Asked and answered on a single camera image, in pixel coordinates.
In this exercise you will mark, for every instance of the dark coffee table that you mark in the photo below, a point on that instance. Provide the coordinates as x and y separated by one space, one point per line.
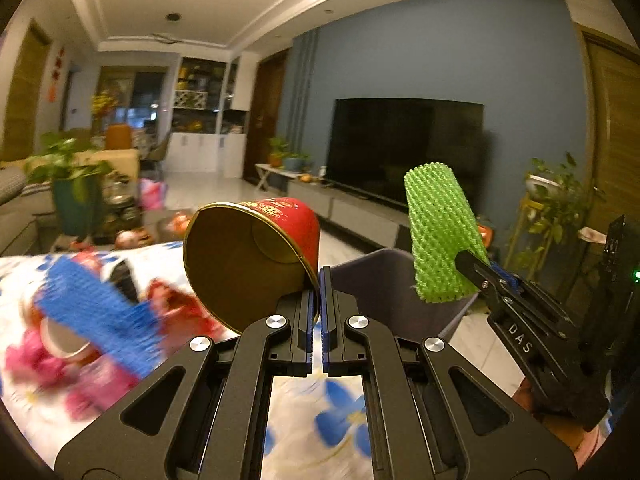
125 225

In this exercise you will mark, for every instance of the dark brown wooden door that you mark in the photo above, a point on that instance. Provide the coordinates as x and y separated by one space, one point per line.
267 110

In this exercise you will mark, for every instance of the orange speaker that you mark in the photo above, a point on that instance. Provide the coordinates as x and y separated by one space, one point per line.
484 232

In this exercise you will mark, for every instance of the red wall decorations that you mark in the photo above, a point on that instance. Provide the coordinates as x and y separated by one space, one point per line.
56 75

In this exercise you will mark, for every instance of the orange dining chair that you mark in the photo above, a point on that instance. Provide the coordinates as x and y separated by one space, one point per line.
118 136

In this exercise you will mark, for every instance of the potted plant in white pot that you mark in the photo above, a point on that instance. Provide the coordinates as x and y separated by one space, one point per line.
550 195

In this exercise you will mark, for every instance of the red paper cup gold print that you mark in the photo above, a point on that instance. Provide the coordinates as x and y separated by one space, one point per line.
250 270

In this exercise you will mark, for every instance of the person's right forearm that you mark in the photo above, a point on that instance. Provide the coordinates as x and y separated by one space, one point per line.
585 442

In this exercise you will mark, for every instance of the grey television cabinet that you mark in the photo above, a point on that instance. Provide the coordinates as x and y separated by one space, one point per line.
345 210

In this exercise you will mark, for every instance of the green foam fruit net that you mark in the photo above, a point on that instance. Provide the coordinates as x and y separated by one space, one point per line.
440 230

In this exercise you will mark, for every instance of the white display cabinet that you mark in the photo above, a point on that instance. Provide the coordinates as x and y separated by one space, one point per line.
210 120

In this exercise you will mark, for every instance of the person's right hand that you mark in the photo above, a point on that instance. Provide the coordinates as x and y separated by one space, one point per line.
575 400

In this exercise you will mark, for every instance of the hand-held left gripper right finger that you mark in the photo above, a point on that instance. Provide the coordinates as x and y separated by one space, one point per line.
327 330

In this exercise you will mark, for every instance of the small potted plants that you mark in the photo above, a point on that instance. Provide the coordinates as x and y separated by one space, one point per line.
285 155

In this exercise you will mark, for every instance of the light wooden door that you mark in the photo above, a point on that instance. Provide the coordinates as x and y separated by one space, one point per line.
22 95

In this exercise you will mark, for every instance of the black flat television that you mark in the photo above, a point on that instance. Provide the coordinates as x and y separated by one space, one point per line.
405 152

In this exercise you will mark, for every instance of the white floral paper cup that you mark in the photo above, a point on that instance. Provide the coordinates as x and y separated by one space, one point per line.
62 342

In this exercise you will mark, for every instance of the blue floral tablecloth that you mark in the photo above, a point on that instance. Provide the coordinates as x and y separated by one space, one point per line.
310 425

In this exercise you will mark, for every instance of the yellow flower bouquet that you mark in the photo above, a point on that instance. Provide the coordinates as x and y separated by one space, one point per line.
104 102

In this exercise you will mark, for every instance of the pink foam fruit net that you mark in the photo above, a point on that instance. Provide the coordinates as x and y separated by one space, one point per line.
55 375

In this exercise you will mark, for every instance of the grey sofa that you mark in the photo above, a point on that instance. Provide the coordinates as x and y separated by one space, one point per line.
17 210

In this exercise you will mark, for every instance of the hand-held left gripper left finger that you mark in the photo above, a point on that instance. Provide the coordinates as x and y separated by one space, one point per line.
300 332

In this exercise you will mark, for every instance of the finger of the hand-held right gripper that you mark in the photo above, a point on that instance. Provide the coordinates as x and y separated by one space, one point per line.
507 275
477 270

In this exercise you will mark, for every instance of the blue foam fruit net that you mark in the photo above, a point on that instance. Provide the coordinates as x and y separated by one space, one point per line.
100 310

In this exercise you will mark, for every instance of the potted plant in teal pot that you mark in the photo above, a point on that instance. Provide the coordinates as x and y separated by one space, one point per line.
70 185

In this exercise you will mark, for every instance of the grey plastic trash bin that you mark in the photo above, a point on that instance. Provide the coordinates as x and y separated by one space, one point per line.
370 280

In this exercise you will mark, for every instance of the yellow upholstered seat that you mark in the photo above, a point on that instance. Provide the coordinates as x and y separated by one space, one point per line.
117 162

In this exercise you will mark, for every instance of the white folding stand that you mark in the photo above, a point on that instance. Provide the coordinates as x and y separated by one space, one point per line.
272 172

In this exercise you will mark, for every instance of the pink bag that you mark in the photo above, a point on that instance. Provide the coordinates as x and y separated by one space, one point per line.
151 195

